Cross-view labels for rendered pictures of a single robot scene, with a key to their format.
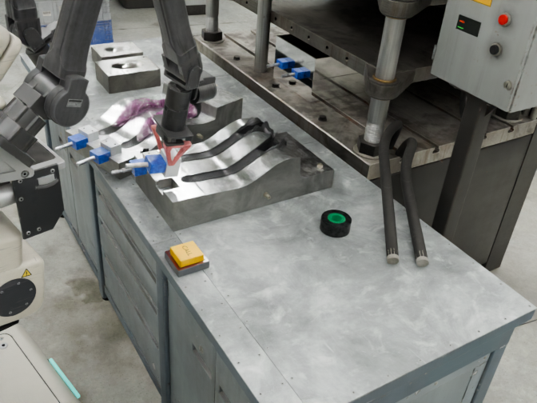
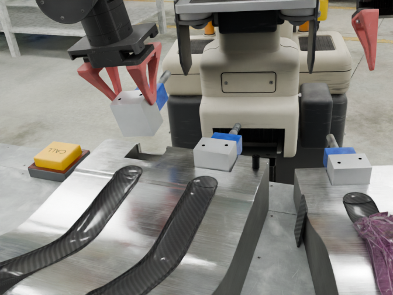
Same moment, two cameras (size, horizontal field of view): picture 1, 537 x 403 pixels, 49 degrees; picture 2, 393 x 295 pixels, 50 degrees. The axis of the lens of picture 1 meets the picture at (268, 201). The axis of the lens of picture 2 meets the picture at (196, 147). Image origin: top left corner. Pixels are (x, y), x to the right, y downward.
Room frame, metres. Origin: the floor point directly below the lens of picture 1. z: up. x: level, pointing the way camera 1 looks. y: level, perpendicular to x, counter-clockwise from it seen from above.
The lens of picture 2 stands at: (1.77, 0.03, 1.21)
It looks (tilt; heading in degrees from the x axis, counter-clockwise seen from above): 31 degrees down; 147
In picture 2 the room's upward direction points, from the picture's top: 5 degrees counter-clockwise
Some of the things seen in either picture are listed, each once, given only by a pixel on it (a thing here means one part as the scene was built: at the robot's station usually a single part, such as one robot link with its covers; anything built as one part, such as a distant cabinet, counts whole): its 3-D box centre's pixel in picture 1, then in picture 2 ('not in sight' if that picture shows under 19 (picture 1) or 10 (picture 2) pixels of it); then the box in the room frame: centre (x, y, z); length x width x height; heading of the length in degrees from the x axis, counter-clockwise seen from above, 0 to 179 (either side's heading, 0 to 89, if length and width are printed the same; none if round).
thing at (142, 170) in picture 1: (135, 167); (226, 144); (1.35, 0.36, 0.89); 0.13 x 0.05 x 0.05; 123
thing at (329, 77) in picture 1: (344, 60); not in sight; (2.35, -0.26, 0.87); 0.50 x 0.27 x 0.17; 124
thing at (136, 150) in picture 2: (167, 189); (148, 162); (1.28, 0.26, 0.87); 0.05 x 0.05 x 0.04; 34
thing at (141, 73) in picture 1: (128, 73); not in sight; (2.10, 0.57, 0.84); 0.20 x 0.15 x 0.07; 124
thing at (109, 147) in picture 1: (97, 156); (339, 158); (1.45, 0.49, 0.86); 0.13 x 0.05 x 0.05; 141
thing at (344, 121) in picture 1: (348, 78); not in sight; (2.43, -0.29, 0.76); 1.30 x 0.84 x 0.07; 34
